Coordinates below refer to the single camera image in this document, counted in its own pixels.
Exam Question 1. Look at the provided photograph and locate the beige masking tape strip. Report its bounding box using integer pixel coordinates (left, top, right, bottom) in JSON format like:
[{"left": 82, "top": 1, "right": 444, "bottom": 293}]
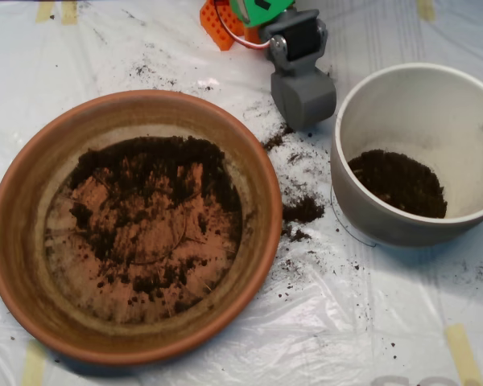
[
  {"left": 35, "top": 2, "right": 54, "bottom": 23},
  {"left": 416, "top": 0, "right": 436, "bottom": 22},
  {"left": 21, "top": 340, "right": 47, "bottom": 386},
  {"left": 61, "top": 1, "right": 79, "bottom": 26},
  {"left": 445, "top": 324, "right": 483, "bottom": 386}
]

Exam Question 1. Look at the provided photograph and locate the spilled dark soil clump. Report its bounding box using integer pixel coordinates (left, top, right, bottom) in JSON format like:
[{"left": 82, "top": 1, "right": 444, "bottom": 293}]
[
  {"left": 283, "top": 195, "right": 326, "bottom": 224},
  {"left": 261, "top": 125, "right": 295, "bottom": 153}
]

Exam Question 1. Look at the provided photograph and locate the red white servo cable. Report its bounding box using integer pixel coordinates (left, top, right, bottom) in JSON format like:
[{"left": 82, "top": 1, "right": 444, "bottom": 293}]
[{"left": 212, "top": 0, "right": 271, "bottom": 51}]

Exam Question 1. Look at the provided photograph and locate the dark potting soil heap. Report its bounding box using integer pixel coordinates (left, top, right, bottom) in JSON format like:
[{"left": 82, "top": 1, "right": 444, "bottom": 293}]
[
  {"left": 347, "top": 150, "right": 448, "bottom": 219},
  {"left": 66, "top": 135, "right": 242, "bottom": 294}
]

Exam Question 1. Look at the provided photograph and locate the white ceramic pot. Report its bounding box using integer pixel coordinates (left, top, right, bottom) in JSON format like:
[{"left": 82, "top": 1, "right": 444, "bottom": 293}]
[{"left": 330, "top": 63, "right": 483, "bottom": 248}]

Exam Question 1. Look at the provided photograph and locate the clear plastic cover sheet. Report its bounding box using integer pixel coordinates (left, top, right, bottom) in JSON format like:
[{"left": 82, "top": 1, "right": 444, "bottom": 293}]
[{"left": 0, "top": 0, "right": 483, "bottom": 386}]

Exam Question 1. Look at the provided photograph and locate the terracotta clay bowl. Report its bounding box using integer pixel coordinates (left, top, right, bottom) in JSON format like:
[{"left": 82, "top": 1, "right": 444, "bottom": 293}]
[{"left": 0, "top": 88, "right": 285, "bottom": 367}]

